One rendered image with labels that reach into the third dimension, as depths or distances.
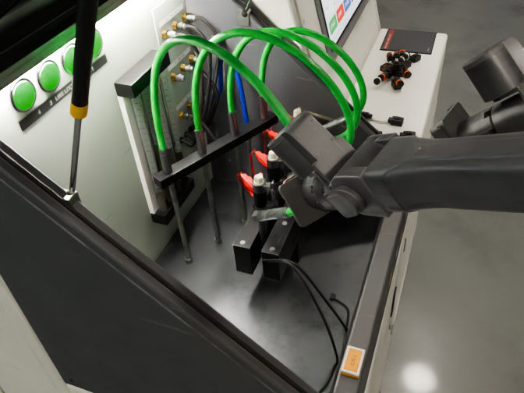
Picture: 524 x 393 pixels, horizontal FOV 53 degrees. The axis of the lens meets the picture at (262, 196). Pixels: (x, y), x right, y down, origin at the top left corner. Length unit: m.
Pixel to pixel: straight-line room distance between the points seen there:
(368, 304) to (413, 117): 0.61
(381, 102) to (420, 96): 0.11
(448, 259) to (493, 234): 0.27
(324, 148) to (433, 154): 0.16
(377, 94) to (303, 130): 0.95
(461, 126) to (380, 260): 0.38
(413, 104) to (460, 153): 1.05
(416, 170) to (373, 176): 0.05
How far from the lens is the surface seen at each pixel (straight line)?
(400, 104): 1.50
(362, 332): 0.98
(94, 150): 1.02
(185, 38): 0.83
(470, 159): 0.45
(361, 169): 0.53
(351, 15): 1.59
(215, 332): 0.77
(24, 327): 1.08
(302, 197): 0.71
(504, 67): 0.76
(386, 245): 1.12
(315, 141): 0.60
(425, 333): 2.17
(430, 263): 2.40
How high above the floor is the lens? 1.75
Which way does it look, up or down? 41 degrees down
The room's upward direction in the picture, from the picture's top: 5 degrees counter-clockwise
